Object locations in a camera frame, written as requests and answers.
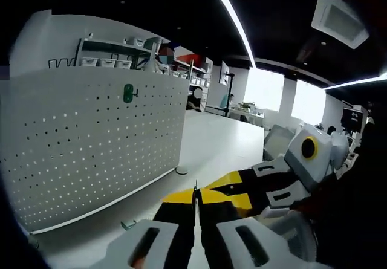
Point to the ceiling air conditioner unit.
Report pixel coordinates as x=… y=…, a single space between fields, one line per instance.
x=338 y=18

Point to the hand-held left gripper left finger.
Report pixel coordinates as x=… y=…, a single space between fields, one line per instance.
x=142 y=245

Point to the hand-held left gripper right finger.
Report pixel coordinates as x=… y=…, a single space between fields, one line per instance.
x=266 y=241

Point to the white storage box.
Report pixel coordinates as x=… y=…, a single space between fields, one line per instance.
x=136 y=41

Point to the grey metal storage shelf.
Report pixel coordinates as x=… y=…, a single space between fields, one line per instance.
x=118 y=49

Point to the black computer monitor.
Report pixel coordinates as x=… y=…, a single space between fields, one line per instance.
x=353 y=119

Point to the ceiling light strip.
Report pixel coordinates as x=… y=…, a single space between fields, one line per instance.
x=236 y=18
x=356 y=82

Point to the black tripod stand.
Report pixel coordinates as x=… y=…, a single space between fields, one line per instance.
x=231 y=93

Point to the white round plate foot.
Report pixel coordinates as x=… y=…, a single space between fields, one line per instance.
x=182 y=170

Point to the white framed wall picture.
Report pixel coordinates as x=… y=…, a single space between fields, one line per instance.
x=224 y=73

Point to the potted green plant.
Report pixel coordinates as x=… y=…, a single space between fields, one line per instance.
x=246 y=105

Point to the white storage bin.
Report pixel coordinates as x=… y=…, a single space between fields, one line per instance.
x=123 y=63
x=89 y=62
x=107 y=62

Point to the white perforated mounting plate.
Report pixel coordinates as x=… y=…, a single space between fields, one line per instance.
x=90 y=145

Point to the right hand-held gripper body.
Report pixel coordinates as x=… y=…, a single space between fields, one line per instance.
x=323 y=160

